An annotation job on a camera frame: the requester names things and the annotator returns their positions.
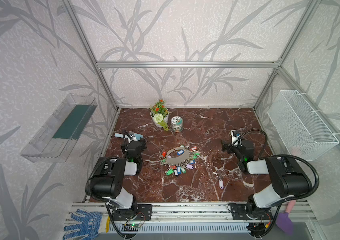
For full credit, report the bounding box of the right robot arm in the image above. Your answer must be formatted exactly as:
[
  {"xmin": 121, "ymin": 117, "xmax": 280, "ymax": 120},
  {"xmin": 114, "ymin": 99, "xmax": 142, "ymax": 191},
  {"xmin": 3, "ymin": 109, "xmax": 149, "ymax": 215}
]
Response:
[{"xmin": 221, "ymin": 130, "xmax": 320, "ymax": 220}]

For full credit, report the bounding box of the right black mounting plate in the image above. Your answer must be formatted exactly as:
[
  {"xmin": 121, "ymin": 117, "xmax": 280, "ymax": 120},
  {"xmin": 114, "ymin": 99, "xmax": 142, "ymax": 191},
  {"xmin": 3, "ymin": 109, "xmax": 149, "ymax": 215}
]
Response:
[{"xmin": 227, "ymin": 203, "xmax": 273, "ymax": 221}]

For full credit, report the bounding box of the white wire mesh basket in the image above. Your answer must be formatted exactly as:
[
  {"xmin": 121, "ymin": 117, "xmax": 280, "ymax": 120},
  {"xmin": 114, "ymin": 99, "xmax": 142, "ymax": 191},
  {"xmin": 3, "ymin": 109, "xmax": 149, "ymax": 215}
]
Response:
[{"xmin": 267, "ymin": 90, "xmax": 339, "ymax": 161}]

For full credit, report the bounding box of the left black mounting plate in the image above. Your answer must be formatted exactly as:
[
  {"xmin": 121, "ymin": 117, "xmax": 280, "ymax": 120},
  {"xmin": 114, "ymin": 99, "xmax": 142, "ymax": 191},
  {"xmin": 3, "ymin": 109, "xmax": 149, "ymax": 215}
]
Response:
[{"xmin": 112, "ymin": 204, "xmax": 153, "ymax": 221}]

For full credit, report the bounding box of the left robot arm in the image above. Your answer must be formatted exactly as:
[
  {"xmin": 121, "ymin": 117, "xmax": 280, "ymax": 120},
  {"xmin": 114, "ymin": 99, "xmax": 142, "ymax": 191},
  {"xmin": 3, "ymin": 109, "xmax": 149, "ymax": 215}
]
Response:
[{"xmin": 85, "ymin": 139, "xmax": 147, "ymax": 215}]

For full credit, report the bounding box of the round printed tin can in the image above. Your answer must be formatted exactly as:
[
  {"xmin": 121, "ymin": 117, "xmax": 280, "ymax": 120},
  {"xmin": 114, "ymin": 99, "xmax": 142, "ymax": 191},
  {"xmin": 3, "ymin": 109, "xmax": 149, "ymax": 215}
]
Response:
[{"xmin": 171, "ymin": 116, "xmax": 183, "ymax": 133}]

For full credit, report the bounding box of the potted artificial flower plant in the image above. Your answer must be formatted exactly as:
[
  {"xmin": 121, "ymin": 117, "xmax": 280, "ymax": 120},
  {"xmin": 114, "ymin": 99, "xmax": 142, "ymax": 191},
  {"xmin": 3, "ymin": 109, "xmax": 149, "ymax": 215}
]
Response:
[{"xmin": 150, "ymin": 100, "xmax": 170, "ymax": 132}]

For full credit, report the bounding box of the blue dotted work glove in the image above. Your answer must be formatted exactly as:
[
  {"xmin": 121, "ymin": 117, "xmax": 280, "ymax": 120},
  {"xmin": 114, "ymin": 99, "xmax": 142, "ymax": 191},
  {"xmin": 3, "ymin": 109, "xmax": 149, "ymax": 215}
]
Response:
[{"xmin": 62, "ymin": 209, "xmax": 103, "ymax": 240}]

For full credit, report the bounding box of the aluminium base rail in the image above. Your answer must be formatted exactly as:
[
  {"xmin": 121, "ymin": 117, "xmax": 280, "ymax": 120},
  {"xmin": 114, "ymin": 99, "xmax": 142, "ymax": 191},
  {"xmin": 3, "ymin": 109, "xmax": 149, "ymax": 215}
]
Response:
[{"xmin": 65, "ymin": 201, "xmax": 318, "ymax": 225}]

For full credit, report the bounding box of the keyring with coloured key tags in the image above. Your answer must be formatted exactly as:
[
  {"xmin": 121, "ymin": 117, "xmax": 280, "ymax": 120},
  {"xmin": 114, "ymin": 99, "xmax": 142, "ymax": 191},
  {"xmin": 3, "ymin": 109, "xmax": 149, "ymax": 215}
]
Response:
[{"xmin": 161, "ymin": 145, "xmax": 200, "ymax": 177}]

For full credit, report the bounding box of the lilac key tag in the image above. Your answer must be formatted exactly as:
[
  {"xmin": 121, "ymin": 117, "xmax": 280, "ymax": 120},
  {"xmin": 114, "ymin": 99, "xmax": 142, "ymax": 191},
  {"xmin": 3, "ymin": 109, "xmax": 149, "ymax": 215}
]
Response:
[{"xmin": 219, "ymin": 179, "xmax": 224, "ymax": 189}]

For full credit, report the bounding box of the black mounting plate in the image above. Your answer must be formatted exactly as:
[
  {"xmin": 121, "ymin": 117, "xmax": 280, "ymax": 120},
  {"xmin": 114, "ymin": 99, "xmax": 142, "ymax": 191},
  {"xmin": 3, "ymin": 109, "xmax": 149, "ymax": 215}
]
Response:
[
  {"xmin": 112, "ymin": 204, "xmax": 153, "ymax": 221},
  {"xmin": 227, "ymin": 203, "xmax": 273, "ymax": 221}
]

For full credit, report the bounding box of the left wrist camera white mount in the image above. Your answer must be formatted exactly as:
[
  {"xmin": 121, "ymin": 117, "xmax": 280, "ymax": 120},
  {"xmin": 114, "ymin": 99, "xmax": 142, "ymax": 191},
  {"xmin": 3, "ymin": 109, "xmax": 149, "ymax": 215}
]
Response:
[{"xmin": 123, "ymin": 129, "xmax": 137, "ymax": 142}]

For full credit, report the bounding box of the light blue garden trowel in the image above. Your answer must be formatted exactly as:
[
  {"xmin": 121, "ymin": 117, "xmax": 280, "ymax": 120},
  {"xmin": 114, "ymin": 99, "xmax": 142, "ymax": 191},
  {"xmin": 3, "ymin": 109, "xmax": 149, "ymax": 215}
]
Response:
[{"xmin": 114, "ymin": 133, "xmax": 143, "ymax": 141}]

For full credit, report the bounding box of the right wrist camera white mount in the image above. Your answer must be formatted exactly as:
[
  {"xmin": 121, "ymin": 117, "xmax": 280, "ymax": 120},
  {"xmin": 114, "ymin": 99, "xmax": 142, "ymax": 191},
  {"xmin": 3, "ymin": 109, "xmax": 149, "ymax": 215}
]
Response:
[{"xmin": 230, "ymin": 130, "xmax": 241, "ymax": 146}]

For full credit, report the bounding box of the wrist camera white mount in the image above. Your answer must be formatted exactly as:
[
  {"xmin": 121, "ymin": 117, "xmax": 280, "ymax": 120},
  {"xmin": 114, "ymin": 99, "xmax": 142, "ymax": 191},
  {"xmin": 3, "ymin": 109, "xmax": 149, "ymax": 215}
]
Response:
[
  {"xmin": 123, "ymin": 129, "xmax": 137, "ymax": 142},
  {"xmin": 230, "ymin": 130, "xmax": 241, "ymax": 146}
]

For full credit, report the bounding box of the clear plastic wall shelf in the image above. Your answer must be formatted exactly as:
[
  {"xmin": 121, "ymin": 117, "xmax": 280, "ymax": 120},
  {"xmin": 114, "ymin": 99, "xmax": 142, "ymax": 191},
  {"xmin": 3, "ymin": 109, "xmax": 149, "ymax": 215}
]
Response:
[{"xmin": 20, "ymin": 94, "xmax": 98, "ymax": 163}]

